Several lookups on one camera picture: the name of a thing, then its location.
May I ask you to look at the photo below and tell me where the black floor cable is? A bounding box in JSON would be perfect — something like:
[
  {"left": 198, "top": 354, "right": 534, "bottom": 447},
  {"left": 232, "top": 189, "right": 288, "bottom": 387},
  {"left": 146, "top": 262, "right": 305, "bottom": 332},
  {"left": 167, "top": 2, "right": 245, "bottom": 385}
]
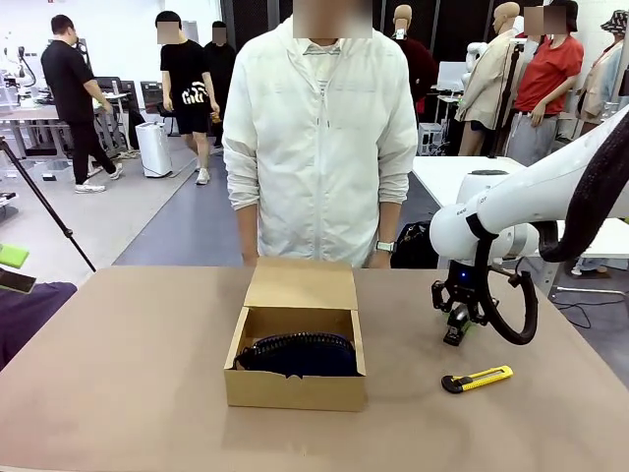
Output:
[{"left": 555, "top": 288, "right": 629, "bottom": 329}]

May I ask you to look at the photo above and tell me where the navy blue zip pouch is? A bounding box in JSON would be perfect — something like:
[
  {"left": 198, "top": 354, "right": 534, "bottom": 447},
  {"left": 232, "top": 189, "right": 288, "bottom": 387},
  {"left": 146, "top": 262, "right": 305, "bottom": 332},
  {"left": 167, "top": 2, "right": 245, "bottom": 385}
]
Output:
[{"left": 233, "top": 331, "right": 358, "bottom": 379}]

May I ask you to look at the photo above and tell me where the mannequin with bucket hat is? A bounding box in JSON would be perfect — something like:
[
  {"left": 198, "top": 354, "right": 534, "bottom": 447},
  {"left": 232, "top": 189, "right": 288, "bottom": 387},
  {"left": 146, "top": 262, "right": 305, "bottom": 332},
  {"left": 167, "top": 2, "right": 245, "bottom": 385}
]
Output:
[{"left": 575, "top": 9, "right": 629, "bottom": 127}]

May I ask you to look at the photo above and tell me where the black upright tripod stand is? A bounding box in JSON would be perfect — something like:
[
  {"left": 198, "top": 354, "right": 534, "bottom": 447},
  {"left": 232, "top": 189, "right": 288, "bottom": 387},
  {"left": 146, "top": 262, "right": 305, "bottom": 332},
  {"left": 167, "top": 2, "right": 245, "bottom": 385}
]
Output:
[{"left": 489, "top": 41, "right": 523, "bottom": 160}]

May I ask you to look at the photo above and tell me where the man in black clothes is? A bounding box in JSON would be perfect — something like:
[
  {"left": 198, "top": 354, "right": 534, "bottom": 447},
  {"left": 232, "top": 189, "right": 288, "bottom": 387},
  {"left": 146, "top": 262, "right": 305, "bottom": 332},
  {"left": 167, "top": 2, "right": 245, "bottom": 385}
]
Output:
[{"left": 40, "top": 14, "right": 124, "bottom": 194}]

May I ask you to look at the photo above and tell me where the person in printed black tee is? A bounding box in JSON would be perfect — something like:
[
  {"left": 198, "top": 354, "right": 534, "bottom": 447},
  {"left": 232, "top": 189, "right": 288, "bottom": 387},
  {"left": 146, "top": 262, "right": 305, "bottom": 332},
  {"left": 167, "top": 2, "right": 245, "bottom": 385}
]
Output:
[{"left": 155, "top": 10, "right": 221, "bottom": 186}]

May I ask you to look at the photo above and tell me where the person in plain black top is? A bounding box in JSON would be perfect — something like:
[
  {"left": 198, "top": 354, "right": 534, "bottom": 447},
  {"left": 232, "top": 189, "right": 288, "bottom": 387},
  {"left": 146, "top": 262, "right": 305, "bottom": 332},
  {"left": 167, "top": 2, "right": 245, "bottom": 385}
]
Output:
[{"left": 203, "top": 20, "right": 238, "bottom": 149}]

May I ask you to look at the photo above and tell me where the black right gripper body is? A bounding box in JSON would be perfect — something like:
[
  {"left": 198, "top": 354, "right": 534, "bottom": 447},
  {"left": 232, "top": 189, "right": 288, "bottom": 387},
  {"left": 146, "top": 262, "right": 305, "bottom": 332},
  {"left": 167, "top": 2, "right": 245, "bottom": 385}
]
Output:
[{"left": 444, "top": 263, "right": 482, "bottom": 309}]

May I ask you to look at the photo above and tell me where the black right arm cable sleeve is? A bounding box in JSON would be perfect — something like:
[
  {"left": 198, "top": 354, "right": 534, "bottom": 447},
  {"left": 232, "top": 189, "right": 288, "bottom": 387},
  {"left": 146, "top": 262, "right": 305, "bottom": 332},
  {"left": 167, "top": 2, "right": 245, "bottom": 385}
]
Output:
[{"left": 473, "top": 113, "right": 629, "bottom": 345}]

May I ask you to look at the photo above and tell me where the brown cardboard box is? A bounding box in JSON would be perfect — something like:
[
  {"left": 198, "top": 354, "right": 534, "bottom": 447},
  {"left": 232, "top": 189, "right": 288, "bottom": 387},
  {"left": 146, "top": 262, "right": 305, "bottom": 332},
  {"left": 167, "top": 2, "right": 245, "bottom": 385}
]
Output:
[{"left": 223, "top": 256, "right": 369, "bottom": 413}]

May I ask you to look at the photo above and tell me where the black slanted tripod leg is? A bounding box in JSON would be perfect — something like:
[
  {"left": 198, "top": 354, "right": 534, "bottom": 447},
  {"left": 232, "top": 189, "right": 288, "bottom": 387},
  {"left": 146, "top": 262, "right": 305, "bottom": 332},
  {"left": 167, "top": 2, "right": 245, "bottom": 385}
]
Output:
[{"left": 0, "top": 137, "right": 97, "bottom": 273}]

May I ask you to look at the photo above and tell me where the person in white jacket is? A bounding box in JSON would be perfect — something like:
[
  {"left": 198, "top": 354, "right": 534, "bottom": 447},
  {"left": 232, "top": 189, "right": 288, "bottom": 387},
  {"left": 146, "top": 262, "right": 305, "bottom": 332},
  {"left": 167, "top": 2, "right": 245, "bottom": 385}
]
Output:
[{"left": 221, "top": 0, "right": 419, "bottom": 269}]

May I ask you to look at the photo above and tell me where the mannequin in beige jacket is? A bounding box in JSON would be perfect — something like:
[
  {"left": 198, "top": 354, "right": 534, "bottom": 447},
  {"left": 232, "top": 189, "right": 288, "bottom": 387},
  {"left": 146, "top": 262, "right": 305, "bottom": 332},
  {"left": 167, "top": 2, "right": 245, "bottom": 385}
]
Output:
[{"left": 454, "top": 2, "right": 526, "bottom": 158}]

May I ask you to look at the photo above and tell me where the white table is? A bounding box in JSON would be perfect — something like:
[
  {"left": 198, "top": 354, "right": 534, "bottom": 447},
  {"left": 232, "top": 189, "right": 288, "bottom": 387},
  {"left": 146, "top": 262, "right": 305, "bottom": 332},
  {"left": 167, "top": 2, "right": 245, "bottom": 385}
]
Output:
[{"left": 411, "top": 155, "right": 629, "bottom": 261}]

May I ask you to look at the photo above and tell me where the mannequin in dark red top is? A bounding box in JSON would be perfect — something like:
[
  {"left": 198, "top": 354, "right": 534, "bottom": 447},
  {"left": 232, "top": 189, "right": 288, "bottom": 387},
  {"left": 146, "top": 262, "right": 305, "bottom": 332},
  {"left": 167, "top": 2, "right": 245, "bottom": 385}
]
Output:
[{"left": 392, "top": 4, "right": 438, "bottom": 124}]

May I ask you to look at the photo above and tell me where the white computer case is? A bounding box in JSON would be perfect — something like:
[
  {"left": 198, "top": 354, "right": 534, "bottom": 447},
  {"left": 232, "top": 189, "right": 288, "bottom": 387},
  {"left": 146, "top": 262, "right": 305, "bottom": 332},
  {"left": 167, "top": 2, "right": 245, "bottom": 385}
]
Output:
[{"left": 417, "top": 122, "right": 446, "bottom": 156}]

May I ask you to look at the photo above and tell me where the white air purifier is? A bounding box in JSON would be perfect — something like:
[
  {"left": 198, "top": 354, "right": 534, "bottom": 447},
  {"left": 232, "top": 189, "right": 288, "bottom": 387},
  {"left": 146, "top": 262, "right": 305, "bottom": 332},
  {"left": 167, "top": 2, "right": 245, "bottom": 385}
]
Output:
[{"left": 135, "top": 122, "right": 173, "bottom": 178}]

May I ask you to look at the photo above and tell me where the yellow black utility knife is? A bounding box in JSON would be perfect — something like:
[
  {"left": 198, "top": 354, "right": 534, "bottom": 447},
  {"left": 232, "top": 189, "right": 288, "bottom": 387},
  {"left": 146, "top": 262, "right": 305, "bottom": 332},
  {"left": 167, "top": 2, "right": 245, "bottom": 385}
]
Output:
[{"left": 440, "top": 365, "right": 515, "bottom": 393}]

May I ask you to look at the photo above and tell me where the person's right forearm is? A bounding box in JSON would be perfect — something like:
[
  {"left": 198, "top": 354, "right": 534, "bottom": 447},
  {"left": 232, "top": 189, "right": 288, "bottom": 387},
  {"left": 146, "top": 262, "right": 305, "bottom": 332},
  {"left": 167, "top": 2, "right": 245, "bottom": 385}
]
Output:
[{"left": 236, "top": 204, "right": 260, "bottom": 255}]

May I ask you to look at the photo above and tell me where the person's left forearm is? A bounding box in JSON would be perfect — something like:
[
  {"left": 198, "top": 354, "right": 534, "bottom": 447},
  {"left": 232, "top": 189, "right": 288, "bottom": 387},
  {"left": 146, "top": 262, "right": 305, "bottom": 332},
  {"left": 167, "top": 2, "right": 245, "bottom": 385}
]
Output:
[{"left": 377, "top": 199, "right": 400, "bottom": 243}]

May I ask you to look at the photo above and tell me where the black stapler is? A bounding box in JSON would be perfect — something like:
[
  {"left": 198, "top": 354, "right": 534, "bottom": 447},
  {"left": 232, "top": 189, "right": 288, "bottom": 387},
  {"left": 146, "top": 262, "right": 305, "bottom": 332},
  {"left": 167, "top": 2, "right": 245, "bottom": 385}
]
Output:
[{"left": 443, "top": 305, "right": 472, "bottom": 348}]

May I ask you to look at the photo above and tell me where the grey workshop desk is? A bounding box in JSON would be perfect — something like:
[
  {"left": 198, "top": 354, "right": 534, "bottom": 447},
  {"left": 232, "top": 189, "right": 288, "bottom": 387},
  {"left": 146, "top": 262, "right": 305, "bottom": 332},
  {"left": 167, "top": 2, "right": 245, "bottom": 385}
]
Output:
[{"left": 0, "top": 103, "right": 68, "bottom": 159}]

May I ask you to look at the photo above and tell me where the white humanoid robot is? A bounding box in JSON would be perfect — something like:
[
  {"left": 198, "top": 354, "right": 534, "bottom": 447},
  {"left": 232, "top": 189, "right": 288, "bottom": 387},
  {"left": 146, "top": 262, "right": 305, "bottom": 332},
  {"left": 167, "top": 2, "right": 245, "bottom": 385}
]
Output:
[{"left": 464, "top": 38, "right": 492, "bottom": 92}]

